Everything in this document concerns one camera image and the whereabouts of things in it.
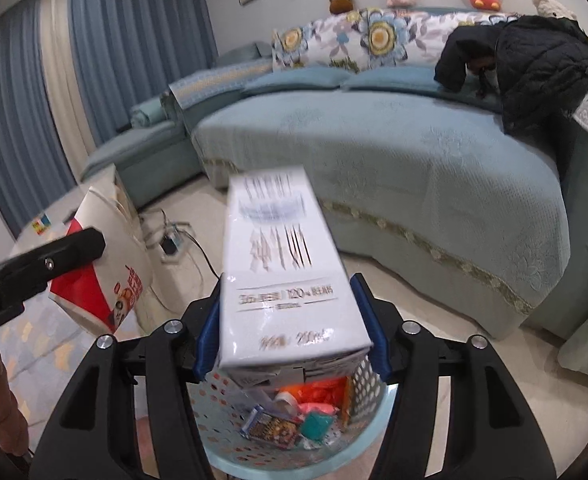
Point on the teal crumpled wrapper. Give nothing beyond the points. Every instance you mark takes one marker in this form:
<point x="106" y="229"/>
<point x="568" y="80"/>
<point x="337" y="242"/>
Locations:
<point x="317" y="425"/>

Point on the cream curtain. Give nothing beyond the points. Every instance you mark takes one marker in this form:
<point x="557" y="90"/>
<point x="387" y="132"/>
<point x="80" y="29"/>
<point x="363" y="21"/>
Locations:
<point x="74" y="70"/>

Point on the person's left forearm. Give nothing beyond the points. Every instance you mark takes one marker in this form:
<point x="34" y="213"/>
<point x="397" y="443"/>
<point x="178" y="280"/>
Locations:
<point x="1" y="395"/>

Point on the teal sofa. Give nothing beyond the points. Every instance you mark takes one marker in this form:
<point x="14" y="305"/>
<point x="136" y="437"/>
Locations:
<point x="423" y="170"/>

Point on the blue curtain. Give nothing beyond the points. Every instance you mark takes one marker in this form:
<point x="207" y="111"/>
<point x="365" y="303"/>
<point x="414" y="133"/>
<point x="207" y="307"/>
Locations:
<point x="14" y="125"/>
<point x="144" y="45"/>

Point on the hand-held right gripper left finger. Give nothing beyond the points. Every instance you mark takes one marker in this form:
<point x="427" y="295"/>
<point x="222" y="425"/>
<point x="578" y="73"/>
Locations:
<point x="208" y="340"/>

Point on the light blue perforated basket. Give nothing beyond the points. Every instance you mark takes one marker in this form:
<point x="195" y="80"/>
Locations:
<point x="224" y="410"/>

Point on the black jacket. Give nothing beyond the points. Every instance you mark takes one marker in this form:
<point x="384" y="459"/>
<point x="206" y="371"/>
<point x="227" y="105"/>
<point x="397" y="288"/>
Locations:
<point x="528" y="70"/>

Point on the floral sofa cushion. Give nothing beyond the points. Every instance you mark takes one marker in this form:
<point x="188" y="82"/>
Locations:
<point x="314" y="42"/>
<point x="398" y="35"/>

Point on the small colourful box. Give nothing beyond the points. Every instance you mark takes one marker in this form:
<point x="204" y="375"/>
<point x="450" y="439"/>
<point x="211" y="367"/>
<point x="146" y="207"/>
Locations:
<point x="40" y="225"/>

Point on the white and red paper bag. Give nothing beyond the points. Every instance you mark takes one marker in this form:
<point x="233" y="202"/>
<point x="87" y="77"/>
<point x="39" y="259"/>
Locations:
<point x="109" y="270"/>

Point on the brown monkey plush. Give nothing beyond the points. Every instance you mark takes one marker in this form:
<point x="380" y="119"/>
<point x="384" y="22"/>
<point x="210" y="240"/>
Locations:
<point x="343" y="1"/>

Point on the white carton box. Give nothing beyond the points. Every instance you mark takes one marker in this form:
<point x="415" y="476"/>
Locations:
<point x="284" y="285"/>

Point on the orange plastic bag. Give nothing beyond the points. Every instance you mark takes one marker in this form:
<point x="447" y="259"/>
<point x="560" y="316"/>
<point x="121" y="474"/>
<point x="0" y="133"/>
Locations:
<point x="319" y="392"/>

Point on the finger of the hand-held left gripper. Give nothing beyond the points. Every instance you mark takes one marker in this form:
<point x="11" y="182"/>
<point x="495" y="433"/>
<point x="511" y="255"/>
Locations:
<point x="69" y="252"/>

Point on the white plush toy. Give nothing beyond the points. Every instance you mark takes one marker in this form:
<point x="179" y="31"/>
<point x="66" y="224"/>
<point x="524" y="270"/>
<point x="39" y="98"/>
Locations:
<point x="556" y="10"/>

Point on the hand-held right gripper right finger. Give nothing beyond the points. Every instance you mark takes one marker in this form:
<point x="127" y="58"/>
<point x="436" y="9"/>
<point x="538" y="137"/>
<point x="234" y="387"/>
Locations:
<point x="376" y="345"/>

